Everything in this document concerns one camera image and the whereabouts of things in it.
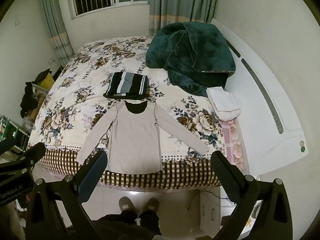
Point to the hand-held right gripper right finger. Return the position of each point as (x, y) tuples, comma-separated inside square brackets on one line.
[(225, 177)]

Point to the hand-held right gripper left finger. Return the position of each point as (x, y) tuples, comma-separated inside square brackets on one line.
[(90, 177)]

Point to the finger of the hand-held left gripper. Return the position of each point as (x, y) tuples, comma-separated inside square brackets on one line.
[(30, 156), (8, 143)]

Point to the beige long-sleeve shirt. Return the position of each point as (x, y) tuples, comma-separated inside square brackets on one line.
[(135, 135)]

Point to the black clothes pile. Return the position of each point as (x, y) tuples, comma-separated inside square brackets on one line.
[(27, 100)]

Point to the folded striped dark clothes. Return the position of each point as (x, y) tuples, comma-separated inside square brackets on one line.
[(125, 83)]

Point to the green crate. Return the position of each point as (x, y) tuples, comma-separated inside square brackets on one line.
[(8, 127)]

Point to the white bedside cabinet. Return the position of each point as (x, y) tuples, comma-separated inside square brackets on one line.
[(210, 211)]

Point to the pink bed sheet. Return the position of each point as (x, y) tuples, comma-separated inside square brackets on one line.
[(233, 140)]

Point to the grey slipper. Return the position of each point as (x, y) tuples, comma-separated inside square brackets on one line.
[(127, 204), (151, 203)]

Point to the person's legs in black pants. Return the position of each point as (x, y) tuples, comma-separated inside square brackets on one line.
[(127, 223)]

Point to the yellow box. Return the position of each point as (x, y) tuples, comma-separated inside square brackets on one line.
[(48, 82)]

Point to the folded white towel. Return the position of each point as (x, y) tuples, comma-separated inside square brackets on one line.
[(225, 103)]

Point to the white bed headboard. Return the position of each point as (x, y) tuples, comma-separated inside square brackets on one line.
[(262, 105)]

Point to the floral bed quilt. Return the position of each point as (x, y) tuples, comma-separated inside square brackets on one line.
[(82, 80)]

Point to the grey-green curtain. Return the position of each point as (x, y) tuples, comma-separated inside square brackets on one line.
[(55, 30), (180, 0)]

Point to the dark green plush blanket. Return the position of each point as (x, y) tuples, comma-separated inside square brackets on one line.
[(190, 50)]

